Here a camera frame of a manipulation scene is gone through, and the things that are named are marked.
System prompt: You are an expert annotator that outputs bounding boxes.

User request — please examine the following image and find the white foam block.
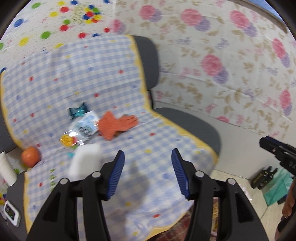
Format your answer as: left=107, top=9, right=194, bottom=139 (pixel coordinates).
left=67, top=143, right=102, bottom=182

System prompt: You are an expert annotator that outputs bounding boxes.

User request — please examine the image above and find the orange knit glove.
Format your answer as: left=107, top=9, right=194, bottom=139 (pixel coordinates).
left=97, top=111, right=138, bottom=141

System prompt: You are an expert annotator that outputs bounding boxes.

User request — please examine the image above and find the person's right hand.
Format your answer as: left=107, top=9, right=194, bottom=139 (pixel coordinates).
left=282, top=181, right=295, bottom=218

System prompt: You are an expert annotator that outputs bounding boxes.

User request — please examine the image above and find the black tool on floor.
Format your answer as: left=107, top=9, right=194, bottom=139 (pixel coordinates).
left=250, top=166, right=278, bottom=190

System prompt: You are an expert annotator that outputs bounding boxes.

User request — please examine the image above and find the teal paper bag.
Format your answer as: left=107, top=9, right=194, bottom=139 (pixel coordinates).
left=262, top=168, right=293, bottom=206

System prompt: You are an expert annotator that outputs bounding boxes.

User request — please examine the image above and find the dark grey office chair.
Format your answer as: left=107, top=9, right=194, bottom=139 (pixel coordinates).
left=0, top=34, right=221, bottom=241

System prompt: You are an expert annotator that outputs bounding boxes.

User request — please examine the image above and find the clear printed snack bag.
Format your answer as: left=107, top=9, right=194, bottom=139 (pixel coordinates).
left=60, top=111, right=99, bottom=149

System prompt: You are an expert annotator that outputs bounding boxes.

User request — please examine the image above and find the teal candy wrapper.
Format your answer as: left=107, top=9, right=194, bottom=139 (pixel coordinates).
left=68, top=102, right=89, bottom=121

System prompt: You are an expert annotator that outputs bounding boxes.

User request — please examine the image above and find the red apple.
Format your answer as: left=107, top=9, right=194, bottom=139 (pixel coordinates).
left=21, top=146, right=41, bottom=168

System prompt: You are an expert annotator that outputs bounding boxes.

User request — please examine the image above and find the blue checkered dotted cloth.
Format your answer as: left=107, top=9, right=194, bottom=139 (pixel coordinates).
left=0, top=34, right=219, bottom=241

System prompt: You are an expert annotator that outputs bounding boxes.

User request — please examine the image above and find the balloon print paper sheet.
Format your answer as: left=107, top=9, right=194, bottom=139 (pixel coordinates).
left=0, top=147, right=27, bottom=208

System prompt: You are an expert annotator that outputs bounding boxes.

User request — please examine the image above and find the white paper roll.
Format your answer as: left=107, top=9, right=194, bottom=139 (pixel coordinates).
left=0, top=152, right=17, bottom=186

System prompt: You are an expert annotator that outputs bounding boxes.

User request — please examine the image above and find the white digital timer device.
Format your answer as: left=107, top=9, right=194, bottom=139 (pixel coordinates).
left=4, top=200, right=21, bottom=227

